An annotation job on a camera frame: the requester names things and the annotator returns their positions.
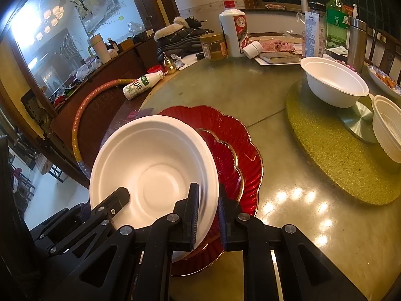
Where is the white yogurt drink bottle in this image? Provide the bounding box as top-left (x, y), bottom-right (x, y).
top-left (123, 71), bottom-right (164, 100)

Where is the gold perfume bottle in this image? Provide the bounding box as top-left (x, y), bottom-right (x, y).
top-left (163, 53), bottom-right (177, 74)

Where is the green soda bottle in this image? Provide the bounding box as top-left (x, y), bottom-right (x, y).
top-left (326, 0), bottom-right (349, 48)

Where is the white paper plate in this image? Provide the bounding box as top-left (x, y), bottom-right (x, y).
top-left (89, 116), bottom-right (219, 246)

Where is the large red scalloped plate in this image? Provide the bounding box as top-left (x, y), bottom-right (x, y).
top-left (160, 105), bottom-right (263, 276)

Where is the pink cloth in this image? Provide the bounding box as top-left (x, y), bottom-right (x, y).
top-left (259, 39), bottom-right (295, 52)

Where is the clear labelled bottle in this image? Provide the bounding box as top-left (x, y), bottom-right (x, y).
top-left (305, 12), bottom-right (323, 57)

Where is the white liquor bottle red cap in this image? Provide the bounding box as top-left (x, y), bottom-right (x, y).
top-left (219, 0), bottom-right (249, 58)

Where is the hula hoop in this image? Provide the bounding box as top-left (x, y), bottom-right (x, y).
top-left (71, 78), bottom-right (134, 179)

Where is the green round placemat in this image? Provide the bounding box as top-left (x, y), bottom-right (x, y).
top-left (285, 80), bottom-right (400, 205)

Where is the steel thermos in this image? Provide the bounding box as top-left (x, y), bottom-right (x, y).
top-left (347, 18), bottom-right (368, 73)

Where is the white paper bowl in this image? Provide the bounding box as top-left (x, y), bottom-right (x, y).
top-left (300, 57), bottom-right (370, 108)

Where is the small red scalloped plate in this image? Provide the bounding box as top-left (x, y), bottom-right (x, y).
top-left (196, 128), bottom-right (245, 202)

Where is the white tumbler on sideboard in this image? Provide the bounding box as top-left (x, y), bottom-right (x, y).
top-left (87, 34), bottom-right (112, 64)

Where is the white pill bottle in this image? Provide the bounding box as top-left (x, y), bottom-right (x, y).
top-left (243, 40), bottom-right (263, 59)

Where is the blue plate with food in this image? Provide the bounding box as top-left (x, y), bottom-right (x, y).
top-left (367, 65), bottom-right (401, 99)

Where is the white ribbed plastic bowl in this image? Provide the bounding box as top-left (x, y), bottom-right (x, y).
top-left (369, 94), bottom-right (401, 164)

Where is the peanut butter jar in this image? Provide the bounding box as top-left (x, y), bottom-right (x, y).
top-left (200, 33), bottom-right (228, 60)

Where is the book on table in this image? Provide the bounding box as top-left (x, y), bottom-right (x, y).
top-left (255, 52), bottom-right (300, 66)

